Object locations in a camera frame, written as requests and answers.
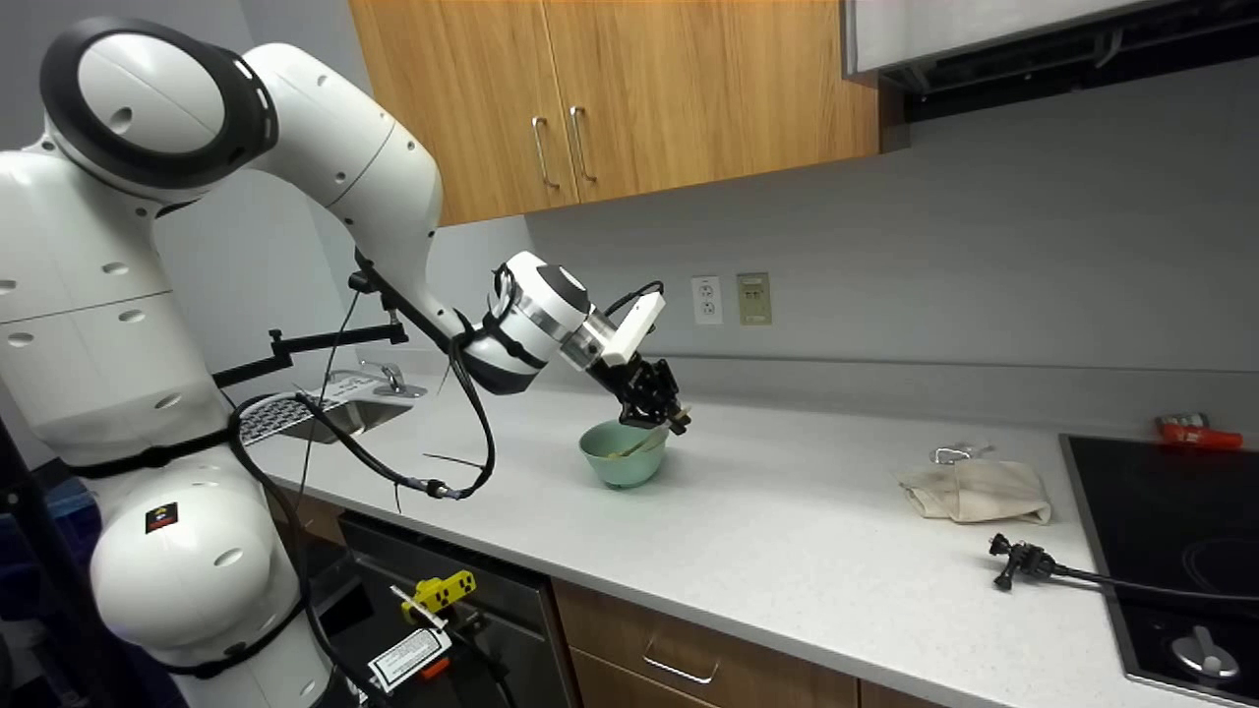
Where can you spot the beige crumpled cloth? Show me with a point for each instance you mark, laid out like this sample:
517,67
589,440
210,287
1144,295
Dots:
978,493

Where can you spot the wooden drawer cabinet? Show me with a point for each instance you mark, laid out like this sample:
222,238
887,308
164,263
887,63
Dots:
762,668

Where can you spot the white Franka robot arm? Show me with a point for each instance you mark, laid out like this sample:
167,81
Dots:
130,328

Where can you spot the black glass cooktop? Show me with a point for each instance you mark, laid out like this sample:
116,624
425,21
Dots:
1166,537

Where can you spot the wall power outlet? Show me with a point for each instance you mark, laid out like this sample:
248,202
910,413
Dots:
754,295

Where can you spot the steel kitchen sink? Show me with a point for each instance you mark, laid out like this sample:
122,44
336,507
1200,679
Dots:
357,418

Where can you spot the wooden wall cabinet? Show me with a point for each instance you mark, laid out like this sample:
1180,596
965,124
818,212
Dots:
631,90

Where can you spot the mint green bowl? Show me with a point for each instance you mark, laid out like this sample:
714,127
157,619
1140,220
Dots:
615,473

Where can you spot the white power outlet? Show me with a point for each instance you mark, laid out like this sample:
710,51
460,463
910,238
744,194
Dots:
706,300

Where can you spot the black dishwasher front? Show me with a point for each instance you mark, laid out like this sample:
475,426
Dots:
517,616

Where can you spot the yellow hand tool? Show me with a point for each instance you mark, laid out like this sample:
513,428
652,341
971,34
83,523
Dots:
438,592

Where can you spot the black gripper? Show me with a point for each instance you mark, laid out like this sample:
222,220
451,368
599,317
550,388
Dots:
636,380

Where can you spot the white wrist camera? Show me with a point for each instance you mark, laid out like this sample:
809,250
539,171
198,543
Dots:
631,328

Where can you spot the silver knob on cooktop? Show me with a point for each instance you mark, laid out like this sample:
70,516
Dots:
1205,653

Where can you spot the steel range hood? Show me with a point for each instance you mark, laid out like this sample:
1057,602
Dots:
971,25

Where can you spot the small red object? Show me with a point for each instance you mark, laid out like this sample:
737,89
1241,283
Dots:
1196,434

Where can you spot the white and red device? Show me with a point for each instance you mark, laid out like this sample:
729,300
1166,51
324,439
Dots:
412,653

